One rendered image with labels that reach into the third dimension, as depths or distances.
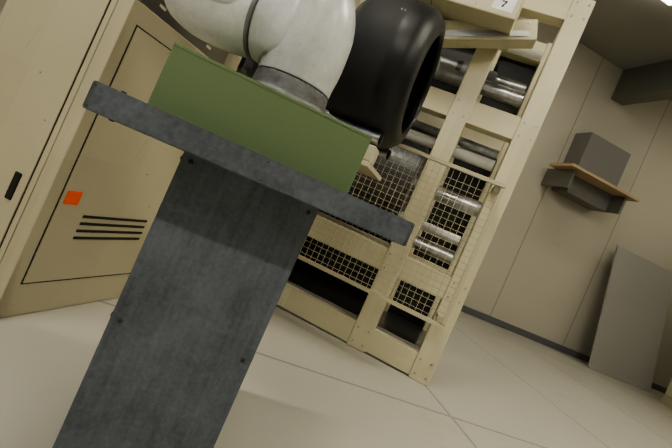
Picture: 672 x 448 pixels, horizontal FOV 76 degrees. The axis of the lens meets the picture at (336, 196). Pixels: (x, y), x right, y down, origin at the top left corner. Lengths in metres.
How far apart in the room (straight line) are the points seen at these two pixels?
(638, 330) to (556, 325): 1.00
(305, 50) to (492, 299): 5.28
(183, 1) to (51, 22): 0.57
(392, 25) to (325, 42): 0.76
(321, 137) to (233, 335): 0.38
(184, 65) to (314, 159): 0.24
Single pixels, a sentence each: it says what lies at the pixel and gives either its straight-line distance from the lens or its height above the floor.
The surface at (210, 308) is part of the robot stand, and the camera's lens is 0.80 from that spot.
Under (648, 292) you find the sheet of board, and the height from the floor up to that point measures 1.18.
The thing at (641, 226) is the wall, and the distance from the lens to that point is 7.15.
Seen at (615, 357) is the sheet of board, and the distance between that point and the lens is 6.73.
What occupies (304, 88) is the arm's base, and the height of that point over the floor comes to 0.80.
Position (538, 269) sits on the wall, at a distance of 6.17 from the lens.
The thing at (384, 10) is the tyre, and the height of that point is 1.30.
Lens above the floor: 0.63
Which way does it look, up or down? level
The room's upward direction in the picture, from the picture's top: 24 degrees clockwise
